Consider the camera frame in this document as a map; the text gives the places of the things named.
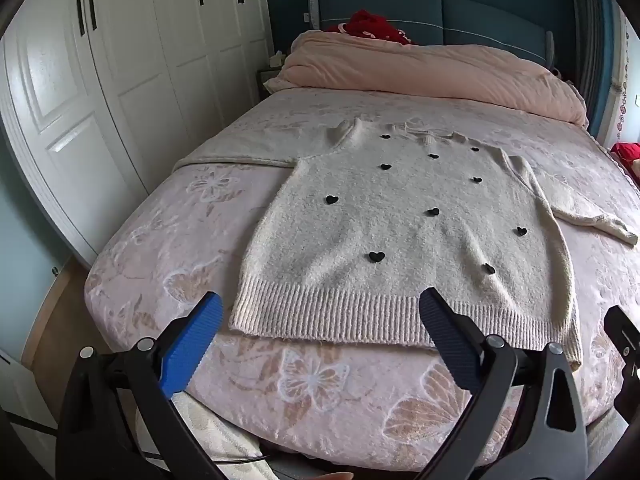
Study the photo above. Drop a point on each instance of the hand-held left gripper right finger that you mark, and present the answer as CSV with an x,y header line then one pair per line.
x,y
450,340

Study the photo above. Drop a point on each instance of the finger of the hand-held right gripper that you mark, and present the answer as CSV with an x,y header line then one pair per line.
x,y
620,332

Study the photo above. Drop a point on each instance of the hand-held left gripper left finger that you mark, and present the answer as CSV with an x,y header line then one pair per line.
x,y
192,340

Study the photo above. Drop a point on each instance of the cream sweater with black hearts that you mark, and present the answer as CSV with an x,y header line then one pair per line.
x,y
390,240

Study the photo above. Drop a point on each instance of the pink floral bedspread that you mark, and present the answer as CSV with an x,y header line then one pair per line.
x,y
310,400

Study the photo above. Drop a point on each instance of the red plush toy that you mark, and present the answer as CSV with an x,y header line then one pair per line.
x,y
627,155

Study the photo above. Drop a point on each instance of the dark nightstand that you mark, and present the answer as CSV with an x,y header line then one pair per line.
x,y
262,87

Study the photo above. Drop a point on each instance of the pink duvet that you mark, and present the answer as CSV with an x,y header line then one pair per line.
x,y
425,70

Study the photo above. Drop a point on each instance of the white wardrobe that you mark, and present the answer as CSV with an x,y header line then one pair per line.
x,y
150,60

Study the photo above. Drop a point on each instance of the tissue box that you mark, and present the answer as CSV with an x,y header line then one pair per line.
x,y
276,61

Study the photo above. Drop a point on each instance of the grey curtain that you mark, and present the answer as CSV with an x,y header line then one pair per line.
x,y
592,35

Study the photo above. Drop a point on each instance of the blue padded headboard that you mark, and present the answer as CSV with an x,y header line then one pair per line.
x,y
480,20

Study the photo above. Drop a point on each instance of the red cloth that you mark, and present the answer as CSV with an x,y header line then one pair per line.
x,y
370,25

